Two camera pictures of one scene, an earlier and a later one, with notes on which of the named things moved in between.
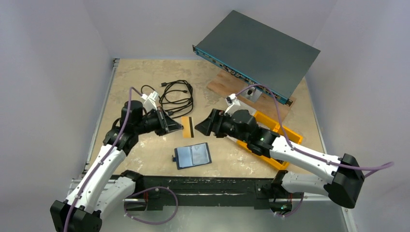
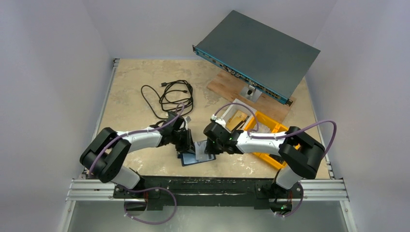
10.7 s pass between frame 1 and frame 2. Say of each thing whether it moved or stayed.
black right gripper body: moved
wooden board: stayed
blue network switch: stayed
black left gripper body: moved
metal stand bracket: stayed
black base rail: stayed
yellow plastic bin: stayed
